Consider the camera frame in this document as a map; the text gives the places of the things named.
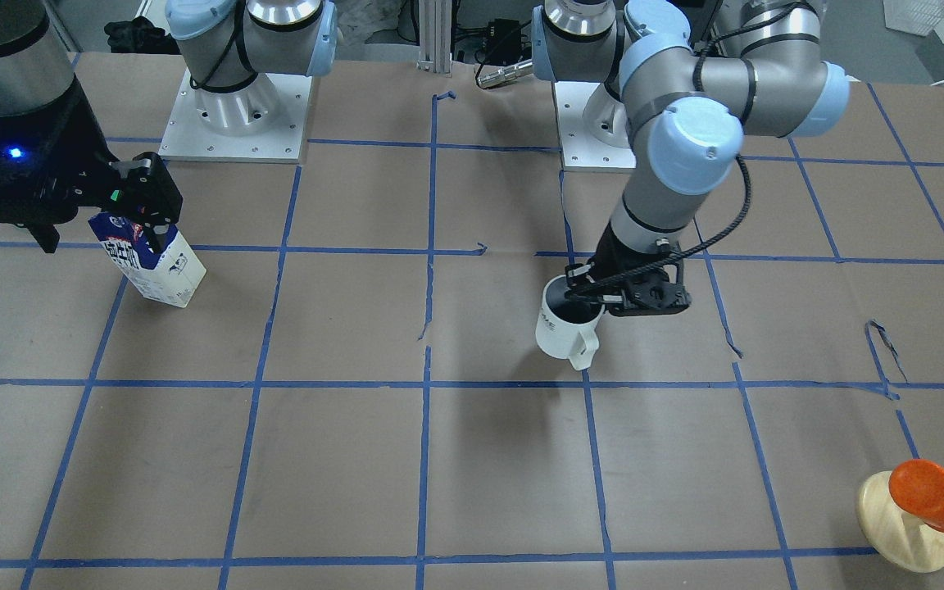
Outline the black gripper at carton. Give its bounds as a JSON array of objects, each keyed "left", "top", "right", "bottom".
[{"left": 0, "top": 79, "right": 183, "bottom": 255}]

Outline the blue white milk carton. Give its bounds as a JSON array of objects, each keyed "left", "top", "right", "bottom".
[{"left": 88, "top": 212, "right": 207, "bottom": 307}]

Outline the metal base plate near mug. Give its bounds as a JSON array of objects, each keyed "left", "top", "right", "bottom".
[{"left": 552, "top": 80, "right": 696, "bottom": 173}]

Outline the silver robot arm near mug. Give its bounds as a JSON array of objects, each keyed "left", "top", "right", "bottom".
[{"left": 532, "top": 1, "right": 850, "bottom": 324}]

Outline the silver robot arm holding carton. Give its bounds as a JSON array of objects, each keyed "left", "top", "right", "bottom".
[{"left": 0, "top": 1, "right": 338, "bottom": 254}]

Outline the orange cup on stand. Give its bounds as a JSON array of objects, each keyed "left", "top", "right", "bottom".
[{"left": 888, "top": 459, "right": 944, "bottom": 533}]

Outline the black gripper at mug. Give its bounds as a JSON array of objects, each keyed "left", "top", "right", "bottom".
[{"left": 560, "top": 225, "right": 692, "bottom": 322}]

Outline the white mug with lettering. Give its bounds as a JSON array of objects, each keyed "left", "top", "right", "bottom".
[{"left": 535, "top": 276, "right": 604, "bottom": 372}]

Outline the metal base plate near carton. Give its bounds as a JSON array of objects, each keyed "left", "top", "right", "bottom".
[{"left": 158, "top": 74, "right": 317, "bottom": 164}]

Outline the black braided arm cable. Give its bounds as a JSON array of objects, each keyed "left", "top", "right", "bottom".
[{"left": 562, "top": 25, "right": 821, "bottom": 300}]

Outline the aluminium frame post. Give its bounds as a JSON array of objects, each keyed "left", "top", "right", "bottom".
[{"left": 416, "top": 0, "right": 456, "bottom": 77}]

